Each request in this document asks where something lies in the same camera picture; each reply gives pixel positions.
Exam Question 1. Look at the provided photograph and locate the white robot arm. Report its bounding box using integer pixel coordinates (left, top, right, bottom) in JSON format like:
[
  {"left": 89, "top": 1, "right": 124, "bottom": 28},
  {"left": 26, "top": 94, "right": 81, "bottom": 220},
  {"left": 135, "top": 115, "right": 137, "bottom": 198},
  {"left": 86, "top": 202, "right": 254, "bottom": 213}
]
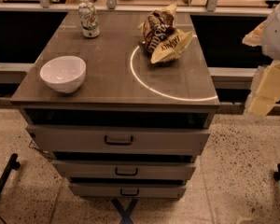
[{"left": 242, "top": 3, "right": 280, "bottom": 118}]

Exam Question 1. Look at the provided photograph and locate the brown crumpled chip bag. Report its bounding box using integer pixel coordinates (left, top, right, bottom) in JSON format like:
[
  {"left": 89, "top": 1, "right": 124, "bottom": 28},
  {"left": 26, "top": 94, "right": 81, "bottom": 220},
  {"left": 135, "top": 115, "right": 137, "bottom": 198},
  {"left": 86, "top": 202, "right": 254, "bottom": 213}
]
[{"left": 138, "top": 3, "right": 193, "bottom": 63}]

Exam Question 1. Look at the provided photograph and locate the grey drawer cabinet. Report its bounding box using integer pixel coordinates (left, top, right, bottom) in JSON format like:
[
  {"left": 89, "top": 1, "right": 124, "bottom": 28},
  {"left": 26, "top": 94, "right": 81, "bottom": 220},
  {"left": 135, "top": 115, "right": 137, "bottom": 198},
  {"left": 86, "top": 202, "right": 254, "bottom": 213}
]
[{"left": 11, "top": 12, "right": 219, "bottom": 186}]

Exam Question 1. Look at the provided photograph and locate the white ceramic bowl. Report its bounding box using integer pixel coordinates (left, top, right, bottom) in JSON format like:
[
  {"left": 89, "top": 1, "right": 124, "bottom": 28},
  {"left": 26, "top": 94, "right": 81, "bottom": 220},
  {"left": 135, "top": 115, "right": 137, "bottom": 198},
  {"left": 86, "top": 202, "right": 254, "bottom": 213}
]
[{"left": 40, "top": 56, "right": 86, "bottom": 93}]

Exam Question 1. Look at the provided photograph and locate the top grey drawer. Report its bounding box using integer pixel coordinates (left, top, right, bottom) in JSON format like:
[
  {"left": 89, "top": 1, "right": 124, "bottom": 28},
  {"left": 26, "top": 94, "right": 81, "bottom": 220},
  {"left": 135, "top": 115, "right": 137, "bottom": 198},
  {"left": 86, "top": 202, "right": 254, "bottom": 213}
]
[{"left": 27, "top": 125, "right": 209, "bottom": 156}]

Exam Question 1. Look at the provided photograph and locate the grey drawer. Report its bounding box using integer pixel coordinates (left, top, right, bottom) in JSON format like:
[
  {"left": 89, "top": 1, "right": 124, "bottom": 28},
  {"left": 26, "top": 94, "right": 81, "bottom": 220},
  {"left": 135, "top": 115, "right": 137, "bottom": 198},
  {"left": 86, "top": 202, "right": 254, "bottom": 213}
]
[
  {"left": 27, "top": 125, "right": 209, "bottom": 156},
  {"left": 52, "top": 160, "right": 195, "bottom": 180},
  {"left": 69, "top": 183, "right": 186, "bottom": 199}
]

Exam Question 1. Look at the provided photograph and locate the middle grey drawer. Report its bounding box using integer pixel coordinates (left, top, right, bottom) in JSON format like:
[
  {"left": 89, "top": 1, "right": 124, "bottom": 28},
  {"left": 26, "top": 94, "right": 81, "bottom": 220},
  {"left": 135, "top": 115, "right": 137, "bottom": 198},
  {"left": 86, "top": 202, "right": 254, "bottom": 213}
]
[{"left": 52, "top": 160, "right": 195, "bottom": 180}]

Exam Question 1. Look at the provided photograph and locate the white green soda can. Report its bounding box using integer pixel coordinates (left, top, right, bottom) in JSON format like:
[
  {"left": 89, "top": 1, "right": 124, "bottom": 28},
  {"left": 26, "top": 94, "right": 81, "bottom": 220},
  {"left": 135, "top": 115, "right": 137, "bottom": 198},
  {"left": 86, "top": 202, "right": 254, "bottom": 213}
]
[{"left": 78, "top": 3, "right": 100, "bottom": 38}]

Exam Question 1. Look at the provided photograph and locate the bottom grey drawer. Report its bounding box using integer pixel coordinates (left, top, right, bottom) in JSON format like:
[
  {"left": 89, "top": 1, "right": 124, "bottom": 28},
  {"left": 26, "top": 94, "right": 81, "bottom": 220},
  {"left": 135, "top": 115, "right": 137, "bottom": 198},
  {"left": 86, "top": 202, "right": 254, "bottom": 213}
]
[{"left": 69, "top": 183, "right": 186, "bottom": 199}]

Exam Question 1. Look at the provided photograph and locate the blue floor tape cross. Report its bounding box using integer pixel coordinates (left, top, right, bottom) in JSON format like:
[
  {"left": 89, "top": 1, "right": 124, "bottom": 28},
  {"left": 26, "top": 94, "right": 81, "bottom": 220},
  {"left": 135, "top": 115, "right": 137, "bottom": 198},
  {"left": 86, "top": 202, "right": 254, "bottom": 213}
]
[{"left": 112, "top": 199, "right": 138, "bottom": 224}]

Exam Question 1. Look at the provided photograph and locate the black left stand leg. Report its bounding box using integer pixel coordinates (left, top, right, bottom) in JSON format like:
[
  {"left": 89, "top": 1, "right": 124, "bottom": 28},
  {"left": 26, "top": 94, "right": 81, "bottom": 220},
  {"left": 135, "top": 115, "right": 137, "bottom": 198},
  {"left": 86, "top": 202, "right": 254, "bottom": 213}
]
[{"left": 0, "top": 153, "right": 21, "bottom": 195}]

